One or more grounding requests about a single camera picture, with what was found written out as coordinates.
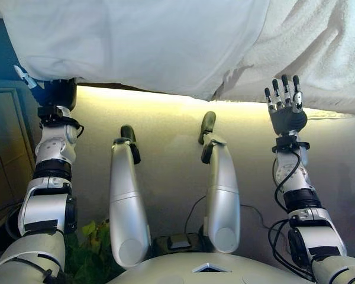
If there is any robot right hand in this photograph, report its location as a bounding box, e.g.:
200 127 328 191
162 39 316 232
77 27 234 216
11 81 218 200
263 75 309 137

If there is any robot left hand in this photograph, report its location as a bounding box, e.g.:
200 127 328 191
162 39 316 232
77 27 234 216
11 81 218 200
36 77 79 113

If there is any white duvet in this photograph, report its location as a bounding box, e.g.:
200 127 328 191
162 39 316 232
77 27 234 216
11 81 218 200
0 0 270 102

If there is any wooden nightstand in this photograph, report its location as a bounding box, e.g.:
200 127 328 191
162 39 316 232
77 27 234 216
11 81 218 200
0 79 43 238

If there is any silver robot right leg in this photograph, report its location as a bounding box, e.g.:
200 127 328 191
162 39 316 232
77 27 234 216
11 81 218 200
198 111 241 254

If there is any silver robot leg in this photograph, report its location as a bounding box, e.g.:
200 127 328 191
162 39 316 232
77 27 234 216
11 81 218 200
198 111 241 254
109 124 152 269

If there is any silver robot left leg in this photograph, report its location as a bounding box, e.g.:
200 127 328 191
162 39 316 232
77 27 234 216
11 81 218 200
109 124 152 269

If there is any green potted plant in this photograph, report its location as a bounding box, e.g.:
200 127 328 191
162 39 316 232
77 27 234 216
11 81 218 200
64 218 125 284

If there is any grey robot torso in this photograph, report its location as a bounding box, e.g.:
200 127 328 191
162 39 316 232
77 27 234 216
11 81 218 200
111 251 318 284

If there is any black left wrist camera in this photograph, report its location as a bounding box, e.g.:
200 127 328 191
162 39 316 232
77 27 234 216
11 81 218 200
37 105 65 125

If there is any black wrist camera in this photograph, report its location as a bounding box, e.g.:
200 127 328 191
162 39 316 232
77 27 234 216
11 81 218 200
272 135 311 152
37 105 65 125

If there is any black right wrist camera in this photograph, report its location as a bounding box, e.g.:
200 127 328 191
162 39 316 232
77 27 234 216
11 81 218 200
272 135 311 152

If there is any brown upholstered bed frame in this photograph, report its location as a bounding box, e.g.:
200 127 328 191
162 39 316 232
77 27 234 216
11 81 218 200
0 17 22 81

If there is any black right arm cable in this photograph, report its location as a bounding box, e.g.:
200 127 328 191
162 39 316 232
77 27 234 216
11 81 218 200
267 155 315 279

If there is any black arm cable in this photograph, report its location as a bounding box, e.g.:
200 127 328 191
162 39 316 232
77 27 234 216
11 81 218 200
0 200 25 241
267 155 315 279

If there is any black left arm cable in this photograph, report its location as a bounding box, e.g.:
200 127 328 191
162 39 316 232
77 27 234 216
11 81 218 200
0 200 25 241

